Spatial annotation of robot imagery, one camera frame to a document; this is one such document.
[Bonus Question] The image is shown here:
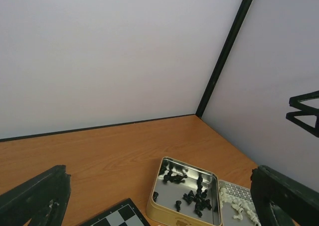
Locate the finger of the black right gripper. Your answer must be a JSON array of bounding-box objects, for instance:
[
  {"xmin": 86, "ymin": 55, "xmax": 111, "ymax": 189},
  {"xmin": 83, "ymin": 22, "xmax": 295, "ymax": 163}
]
[{"xmin": 286, "ymin": 91, "xmax": 319, "ymax": 137}]

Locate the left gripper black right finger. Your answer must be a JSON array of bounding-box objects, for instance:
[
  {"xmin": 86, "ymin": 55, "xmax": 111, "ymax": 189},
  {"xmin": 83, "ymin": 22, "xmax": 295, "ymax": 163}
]
[{"xmin": 250, "ymin": 165, "xmax": 319, "ymax": 226}]

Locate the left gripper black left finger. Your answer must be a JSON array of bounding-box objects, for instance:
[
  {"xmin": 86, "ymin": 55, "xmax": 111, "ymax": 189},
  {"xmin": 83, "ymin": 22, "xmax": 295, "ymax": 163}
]
[{"xmin": 0, "ymin": 165, "xmax": 71, "ymax": 226}]

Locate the white chess piece in lid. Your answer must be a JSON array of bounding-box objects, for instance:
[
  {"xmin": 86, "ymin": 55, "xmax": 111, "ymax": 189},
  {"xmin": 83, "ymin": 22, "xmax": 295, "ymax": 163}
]
[{"xmin": 231, "ymin": 204, "xmax": 244, "ymax": 221}]

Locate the black white chess board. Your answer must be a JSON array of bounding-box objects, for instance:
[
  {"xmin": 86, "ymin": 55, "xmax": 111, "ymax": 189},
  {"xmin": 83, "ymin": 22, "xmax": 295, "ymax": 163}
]
[{"xmin": 80, "ymin": 198, "xmax": 150, "ymax": 226}]

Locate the black chess piece in tin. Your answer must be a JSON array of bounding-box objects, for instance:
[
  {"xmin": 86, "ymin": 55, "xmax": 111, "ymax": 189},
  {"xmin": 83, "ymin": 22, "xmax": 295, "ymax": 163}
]
[
  {"xmin": 152, "ymin": 191, "xmax": 159, "ymax": 202},
  {"xmin": 175, "ymin": 200, "xmax": 181, "ymax": 212}
]

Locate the silver tin lid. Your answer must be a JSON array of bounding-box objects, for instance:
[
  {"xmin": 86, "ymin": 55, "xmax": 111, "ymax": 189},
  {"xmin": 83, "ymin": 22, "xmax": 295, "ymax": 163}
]
[{"xmin": 219, "ymin": 180, "xmax": 261, "ymax": 226}]

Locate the gold metal tin box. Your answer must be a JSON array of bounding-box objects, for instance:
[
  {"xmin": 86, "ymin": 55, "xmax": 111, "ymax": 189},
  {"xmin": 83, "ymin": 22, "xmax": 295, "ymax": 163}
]
[{"xmin": 146, "ymin": 157, "xmax": 223, "ymax": 226}]

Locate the black frame post right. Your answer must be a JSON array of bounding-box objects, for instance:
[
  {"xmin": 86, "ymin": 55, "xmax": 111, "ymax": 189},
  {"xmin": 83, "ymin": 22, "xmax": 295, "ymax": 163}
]
[{"xmin": 195, "ymin": 0, "xmax": 253, "ymax": 118}]

